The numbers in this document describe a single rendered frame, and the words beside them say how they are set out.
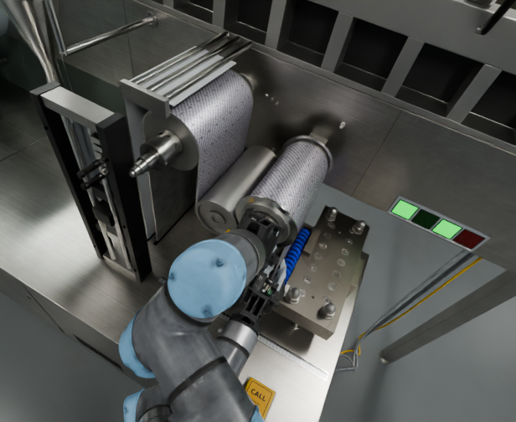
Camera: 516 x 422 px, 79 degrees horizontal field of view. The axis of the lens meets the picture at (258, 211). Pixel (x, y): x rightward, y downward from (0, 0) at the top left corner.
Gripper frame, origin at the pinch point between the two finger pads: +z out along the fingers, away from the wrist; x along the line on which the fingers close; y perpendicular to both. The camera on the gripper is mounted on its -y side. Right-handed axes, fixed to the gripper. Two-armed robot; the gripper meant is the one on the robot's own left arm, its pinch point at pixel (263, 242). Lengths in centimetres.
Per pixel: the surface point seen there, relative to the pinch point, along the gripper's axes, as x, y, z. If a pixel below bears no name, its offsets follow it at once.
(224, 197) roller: 13.4, 3.9, 5.3
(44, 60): 72, 14, 5
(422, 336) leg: -77, -29, 93
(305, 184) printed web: -1.9, 14.4, 7.5
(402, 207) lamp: -27.4, 19.6, 30.6
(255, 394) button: -13.5, -36.2, 5.9
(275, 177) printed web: 4.5, 12.9, 4.9
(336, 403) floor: -59, -83, 94
